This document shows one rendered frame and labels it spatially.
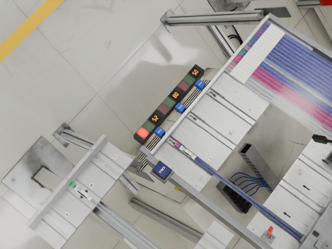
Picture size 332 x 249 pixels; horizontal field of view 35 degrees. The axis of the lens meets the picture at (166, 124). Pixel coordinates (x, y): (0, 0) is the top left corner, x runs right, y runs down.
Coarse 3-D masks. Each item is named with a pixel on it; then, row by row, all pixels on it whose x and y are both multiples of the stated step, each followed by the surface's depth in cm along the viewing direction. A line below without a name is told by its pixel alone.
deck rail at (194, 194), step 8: (152, 160) 168; (176, 176) 166; (176, 184) 168; (184, 184) 165; (184, 192) 170; (192, 192) 164; (200, 200) 163; (208, 200) 163; (208, 208) 165; (216, 208) 162; (216, 216) 166; (224, 216) 161; (232, 224) 161; (240, 224) 161; (240, 232) 161; (248, 232) 160; (248, 240) 162; (256, 240) 159; (256, 248) 163; (264, 248) 158; (272, 248) 158
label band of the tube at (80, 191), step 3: (78, 186) 154; (75, 189) 154; (78, 189) 154; (81, 189) 154; (78, 192) 154; (81, 192) 154; (84, 192) 153; (84, 195) 153; (87, 195) 153; (87, 198) 153; (90, 198) 153
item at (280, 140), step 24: (216, 72) 248; (192, 96) 246; (168, 120) 244; (264, 120) 208; (288, 120) 215; (144, 144) 241; (240, 144) 203; (264, 144) 210; (288, 144) 217; (144, 168) 226; (240, 168) 205; (288, 168) 219; (144, 192) 221; (168, 192) 204; (216, 192) 200; (264, 192) 214; (192, 216) 195; (240, 216) 208; (240, 240) 210
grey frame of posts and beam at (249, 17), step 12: (216, 12) 219; (228, 12) 213; (240, 12) 206; (252, 12) 200; (264, 12) 197; (168, 24) 249; (180, 24) 241; (192, 24) 234; (204, 24) 226; (216, 24) 219; (228, 24) 213; (240, 24) 207; (252, 24) 201; (72, 132) 221; (84, 144) 206; (132, 156) 178; (132, 204) 249; (144, 204) 244; (156, 216) 232; (168, 216) 227; (168, 228) 226; (192, 240) 208
